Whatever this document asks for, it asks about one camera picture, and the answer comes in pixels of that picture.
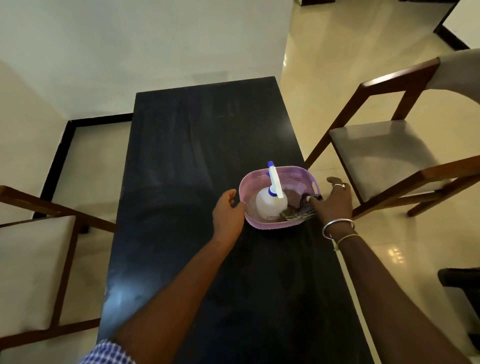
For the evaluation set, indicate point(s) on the person's left hand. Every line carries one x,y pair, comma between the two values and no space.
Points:
225,219

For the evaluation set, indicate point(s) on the person's right hand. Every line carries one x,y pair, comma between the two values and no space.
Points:
337,204

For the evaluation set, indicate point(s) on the person's left thumb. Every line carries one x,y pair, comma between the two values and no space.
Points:
240,208

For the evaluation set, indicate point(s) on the person's right thumb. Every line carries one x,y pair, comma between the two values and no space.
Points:
315,202

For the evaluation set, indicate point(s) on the pink plastic basket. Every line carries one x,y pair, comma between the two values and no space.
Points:
250,187

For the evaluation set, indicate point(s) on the person's right forearm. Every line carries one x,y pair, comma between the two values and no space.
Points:
386,300

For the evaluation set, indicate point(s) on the person's left forearm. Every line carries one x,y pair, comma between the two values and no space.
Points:
180,292

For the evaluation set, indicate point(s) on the dark patterned cloth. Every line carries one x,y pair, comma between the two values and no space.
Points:
300,210

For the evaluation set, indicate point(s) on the silver bangle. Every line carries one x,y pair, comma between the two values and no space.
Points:
330,224

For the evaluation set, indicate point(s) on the white spray bottle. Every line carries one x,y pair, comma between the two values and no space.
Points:
270,204

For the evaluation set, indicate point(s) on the wooden chair with grey cushion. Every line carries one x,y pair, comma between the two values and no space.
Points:
378,153
30,270

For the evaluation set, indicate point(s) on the dark upholstered chair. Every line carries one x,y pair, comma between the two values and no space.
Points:
461,279

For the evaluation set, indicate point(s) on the blue checked shirt sleeve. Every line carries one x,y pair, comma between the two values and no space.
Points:
107,354

